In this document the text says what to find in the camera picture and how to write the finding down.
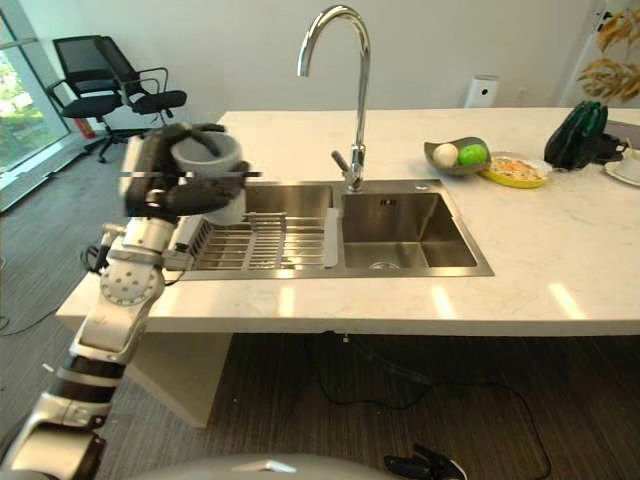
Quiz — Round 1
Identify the dried yellow plant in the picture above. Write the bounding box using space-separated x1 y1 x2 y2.
576 8 640 104

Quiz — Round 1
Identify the green apple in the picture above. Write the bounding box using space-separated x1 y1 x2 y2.
457 143 489 168

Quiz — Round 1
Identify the stainless steel double sink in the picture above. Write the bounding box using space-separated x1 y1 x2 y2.
163 178 496 280

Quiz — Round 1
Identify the white ceramic cup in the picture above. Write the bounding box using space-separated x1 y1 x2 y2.
171 131 249 226

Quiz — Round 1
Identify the black floor cable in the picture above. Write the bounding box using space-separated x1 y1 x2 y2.
302 333 553 480

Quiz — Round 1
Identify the yellow plate with food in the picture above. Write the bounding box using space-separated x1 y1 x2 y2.
479 151 552 191

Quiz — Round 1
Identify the black mesh office chair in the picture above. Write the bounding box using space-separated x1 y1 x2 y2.
96 35 189 132
46 35 132 165

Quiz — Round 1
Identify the metal dish drying rack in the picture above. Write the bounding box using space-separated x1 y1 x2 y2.
163 209 344 272

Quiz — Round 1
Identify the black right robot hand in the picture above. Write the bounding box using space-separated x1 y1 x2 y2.
383 443 472 480

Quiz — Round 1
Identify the white cup with saucer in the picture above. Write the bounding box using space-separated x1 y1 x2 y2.
603 148 640 189

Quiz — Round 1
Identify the chrome gooseneck faucet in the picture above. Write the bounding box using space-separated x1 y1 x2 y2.
296 4 374 194

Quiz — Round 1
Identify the black device behind vase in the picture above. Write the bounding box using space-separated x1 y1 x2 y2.
593 131 631 162

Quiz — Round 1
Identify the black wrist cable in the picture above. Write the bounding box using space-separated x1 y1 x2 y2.
78 242 111 275

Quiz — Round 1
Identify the white round fruit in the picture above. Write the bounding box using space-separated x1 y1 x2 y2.
432 142 460 168

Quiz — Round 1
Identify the grey curved fruit bowl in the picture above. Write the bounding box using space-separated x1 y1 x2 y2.
423 135 494 178

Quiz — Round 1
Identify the white air purifier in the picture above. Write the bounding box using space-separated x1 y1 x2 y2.
463 73 502 109

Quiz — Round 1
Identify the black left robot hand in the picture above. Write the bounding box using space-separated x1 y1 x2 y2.
118 122 252 220

